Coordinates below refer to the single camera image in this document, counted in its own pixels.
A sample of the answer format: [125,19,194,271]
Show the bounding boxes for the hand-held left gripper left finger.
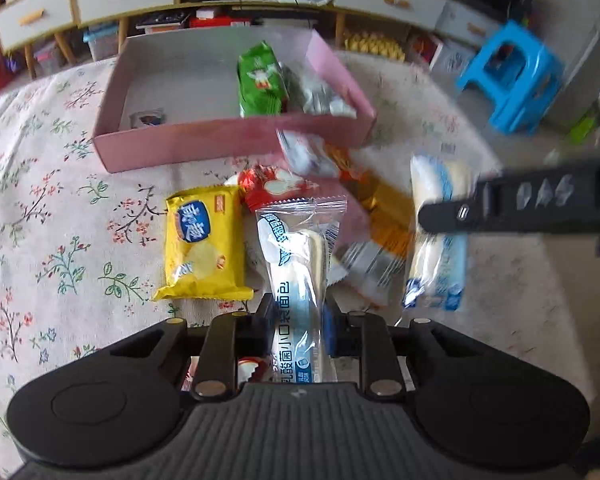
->
[107,294,276,402]

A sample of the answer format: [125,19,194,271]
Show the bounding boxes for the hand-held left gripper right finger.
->
[321,294,486,402]

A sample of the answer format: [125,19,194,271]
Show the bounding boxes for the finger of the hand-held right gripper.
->
[417,152,600,236]

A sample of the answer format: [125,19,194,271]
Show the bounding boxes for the yellow snack packet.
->
[152,185,256,302]

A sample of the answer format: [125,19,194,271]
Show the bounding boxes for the gold orange snack packet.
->
[325,144,417,261]

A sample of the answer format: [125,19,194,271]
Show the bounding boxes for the pink snack packet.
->
[330,187,381,261]

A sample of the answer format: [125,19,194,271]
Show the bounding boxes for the pink cardboard box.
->
[91,27,378,173]

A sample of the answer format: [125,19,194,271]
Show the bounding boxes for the white red snack packet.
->
[236,356,270,383]

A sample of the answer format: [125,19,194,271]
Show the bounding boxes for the green small box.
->
[567,110,600,141]

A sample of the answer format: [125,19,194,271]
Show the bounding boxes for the blue plastic stool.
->
[455,20,566,136]

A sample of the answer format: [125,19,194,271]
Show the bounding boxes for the red white carton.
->
[407,30,481,73]

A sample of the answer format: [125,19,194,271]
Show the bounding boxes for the white refrigerator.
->
[530,0,600,131]

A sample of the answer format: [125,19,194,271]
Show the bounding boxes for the yellow patterned tray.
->
[342,27,406,63]

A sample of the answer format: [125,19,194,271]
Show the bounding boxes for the floral printed cloth mat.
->
[0,50,600,480]

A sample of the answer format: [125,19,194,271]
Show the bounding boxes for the green snack packet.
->
[236,40,293,118]

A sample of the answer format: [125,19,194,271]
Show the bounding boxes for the red flat box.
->
[189,14,253,28]

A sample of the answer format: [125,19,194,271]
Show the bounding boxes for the black flat device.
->
[137,12,188,36]

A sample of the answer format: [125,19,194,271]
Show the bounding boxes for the clear storage box blue lid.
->
[82,25,128,61]

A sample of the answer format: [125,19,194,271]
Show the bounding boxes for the small clear storage box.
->
[32,42,63,76]

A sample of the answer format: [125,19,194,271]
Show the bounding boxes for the wooden cabinet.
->
[0,0,511,78]

